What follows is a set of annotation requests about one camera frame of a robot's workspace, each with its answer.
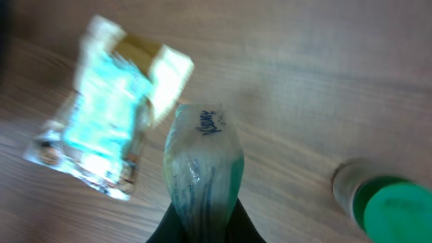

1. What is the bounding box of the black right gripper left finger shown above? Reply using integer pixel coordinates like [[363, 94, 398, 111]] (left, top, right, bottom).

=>
[[146, 203, 186, 243]]

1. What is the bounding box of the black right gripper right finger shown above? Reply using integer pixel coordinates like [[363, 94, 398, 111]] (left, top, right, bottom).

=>
[[225, 198, 266, 243]]

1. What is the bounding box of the green white Kleenex tissue pack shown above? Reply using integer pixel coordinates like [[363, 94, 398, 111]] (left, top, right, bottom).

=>
[[163, 104, 244, 242]]

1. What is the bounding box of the green lid white jar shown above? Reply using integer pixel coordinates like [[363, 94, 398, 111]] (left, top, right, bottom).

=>
[[331, 159, 431, 243]]

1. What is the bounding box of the teal snack packet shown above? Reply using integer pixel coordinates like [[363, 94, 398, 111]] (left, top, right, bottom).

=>
[[63, 54, 153, 180]]

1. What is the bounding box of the brown snack packet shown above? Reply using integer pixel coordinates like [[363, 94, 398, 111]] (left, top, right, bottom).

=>
[[74, 15, 194, 128]]

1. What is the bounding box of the white labelled snack packet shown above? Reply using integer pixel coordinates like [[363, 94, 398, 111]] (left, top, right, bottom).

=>
[[23, 120, 136, 200]]

